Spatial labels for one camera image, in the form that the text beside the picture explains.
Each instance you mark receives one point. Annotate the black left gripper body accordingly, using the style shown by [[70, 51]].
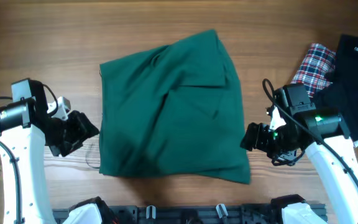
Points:
[[68, 134]]

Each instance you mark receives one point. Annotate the black aluminium mounting rail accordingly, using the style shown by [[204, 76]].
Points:
[[244, 214]]

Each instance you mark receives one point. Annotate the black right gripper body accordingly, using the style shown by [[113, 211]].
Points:
[[258, 139]]

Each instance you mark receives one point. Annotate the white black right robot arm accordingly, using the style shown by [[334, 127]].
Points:
[[321, 135]]

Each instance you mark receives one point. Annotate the dark navy garment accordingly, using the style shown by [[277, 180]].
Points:
[[342, 93]]

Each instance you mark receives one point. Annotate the plaid checkered shirt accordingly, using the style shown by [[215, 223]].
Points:
[[318, 61]]

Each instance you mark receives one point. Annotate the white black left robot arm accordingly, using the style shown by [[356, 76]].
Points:
[[27, 126]]

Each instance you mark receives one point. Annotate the green cloth bag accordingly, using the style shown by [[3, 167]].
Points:
[[174, 109]]

